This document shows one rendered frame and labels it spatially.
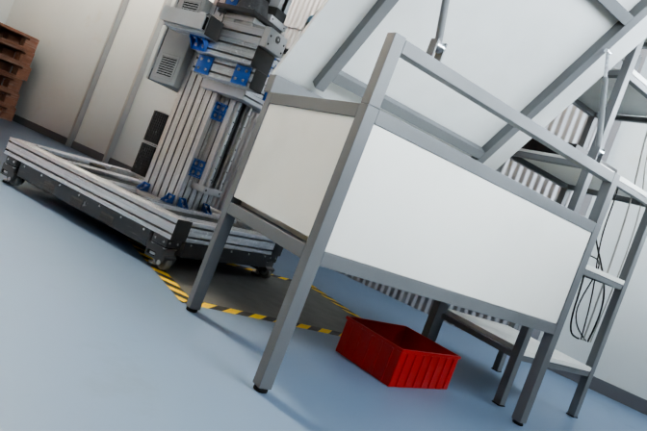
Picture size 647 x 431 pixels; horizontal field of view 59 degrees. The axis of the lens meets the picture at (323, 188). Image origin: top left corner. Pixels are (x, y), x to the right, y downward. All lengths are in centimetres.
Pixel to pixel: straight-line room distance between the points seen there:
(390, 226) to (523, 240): 58
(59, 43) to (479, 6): 604
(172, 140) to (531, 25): 171
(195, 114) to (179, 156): 22
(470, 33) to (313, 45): 57
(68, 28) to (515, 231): 630
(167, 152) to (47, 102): 451
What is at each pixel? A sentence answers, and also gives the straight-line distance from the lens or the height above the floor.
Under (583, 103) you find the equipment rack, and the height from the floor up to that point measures 144.
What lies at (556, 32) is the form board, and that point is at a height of 140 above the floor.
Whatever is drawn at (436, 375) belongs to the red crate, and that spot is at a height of 5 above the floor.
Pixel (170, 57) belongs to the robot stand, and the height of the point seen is 90.
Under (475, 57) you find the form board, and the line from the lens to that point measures 224.
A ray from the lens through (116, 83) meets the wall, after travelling 659.
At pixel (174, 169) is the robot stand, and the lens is 288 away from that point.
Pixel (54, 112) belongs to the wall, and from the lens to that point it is 723.
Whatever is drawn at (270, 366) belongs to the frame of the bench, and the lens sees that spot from 156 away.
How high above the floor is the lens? 55
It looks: level
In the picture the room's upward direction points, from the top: 21 degrees clockwise
